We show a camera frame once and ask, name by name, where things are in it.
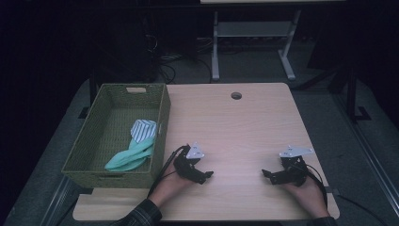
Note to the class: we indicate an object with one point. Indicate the grey tape strip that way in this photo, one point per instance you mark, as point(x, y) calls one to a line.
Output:
point(332, 190)

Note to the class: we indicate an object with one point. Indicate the person's left hand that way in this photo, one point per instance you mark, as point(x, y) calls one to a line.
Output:
point(167, 188)

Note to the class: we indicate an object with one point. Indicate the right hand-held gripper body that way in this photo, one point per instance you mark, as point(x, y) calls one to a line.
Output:
point(293, 172)

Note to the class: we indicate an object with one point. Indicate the black metal stand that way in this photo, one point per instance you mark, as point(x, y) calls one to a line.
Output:
point(352, 94)
point(92, 91)

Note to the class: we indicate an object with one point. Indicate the person's right hand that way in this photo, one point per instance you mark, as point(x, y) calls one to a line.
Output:
point(310, 197)

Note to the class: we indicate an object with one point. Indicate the white metal rack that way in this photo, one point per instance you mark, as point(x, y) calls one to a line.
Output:
point(251, 29)

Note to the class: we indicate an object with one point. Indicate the aluminium floor rail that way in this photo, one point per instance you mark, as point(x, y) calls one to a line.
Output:
point(370, 147)
point(58, 201)

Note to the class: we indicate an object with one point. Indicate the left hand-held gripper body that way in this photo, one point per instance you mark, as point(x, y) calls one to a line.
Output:
point(185, 168)

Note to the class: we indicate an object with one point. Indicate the green woven basket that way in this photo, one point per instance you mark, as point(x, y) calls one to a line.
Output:
point(94, 175)

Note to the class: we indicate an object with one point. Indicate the mint green striped garment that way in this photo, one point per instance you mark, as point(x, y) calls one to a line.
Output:
point(131, 157)

